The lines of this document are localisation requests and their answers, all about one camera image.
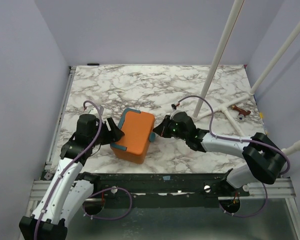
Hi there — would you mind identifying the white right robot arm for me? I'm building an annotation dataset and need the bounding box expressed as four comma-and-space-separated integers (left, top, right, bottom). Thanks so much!
153, 111, 286, 196

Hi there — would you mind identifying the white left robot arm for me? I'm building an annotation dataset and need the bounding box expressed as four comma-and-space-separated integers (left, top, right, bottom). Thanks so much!
19, 114, 125, 240

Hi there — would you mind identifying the white PVC pipe frame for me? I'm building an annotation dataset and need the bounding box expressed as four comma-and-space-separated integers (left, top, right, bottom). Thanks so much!
202, 0, 300, 154

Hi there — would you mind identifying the orange medicine kit box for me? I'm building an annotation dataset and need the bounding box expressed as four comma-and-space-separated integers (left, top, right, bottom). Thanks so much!
110, 108, 156, 164

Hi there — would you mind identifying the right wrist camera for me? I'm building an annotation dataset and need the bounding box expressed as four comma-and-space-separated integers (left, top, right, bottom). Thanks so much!
170, 103, 181, 119

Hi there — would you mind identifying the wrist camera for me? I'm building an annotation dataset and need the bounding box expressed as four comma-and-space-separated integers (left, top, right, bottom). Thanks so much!
86, 106, 104, 118
170, 103, 181, 119

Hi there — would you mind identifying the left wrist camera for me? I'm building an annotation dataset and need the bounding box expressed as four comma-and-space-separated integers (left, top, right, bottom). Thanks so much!
86, 106, 104, 118

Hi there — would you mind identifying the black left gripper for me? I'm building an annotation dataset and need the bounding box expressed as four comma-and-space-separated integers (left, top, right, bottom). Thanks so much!
90, 117, 125, 146

